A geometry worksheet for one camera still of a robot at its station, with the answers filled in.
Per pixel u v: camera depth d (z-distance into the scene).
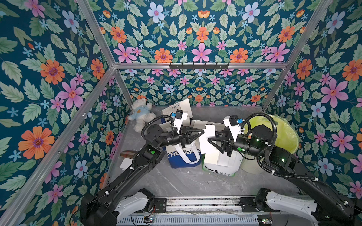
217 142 0.55
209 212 0.72
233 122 0.48
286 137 0.71
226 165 0.76
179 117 0.53
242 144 0.49
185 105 0.89
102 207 0.39
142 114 1.06
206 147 0.55
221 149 0.52
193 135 0.58
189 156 0.75
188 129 0.57
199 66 0.93
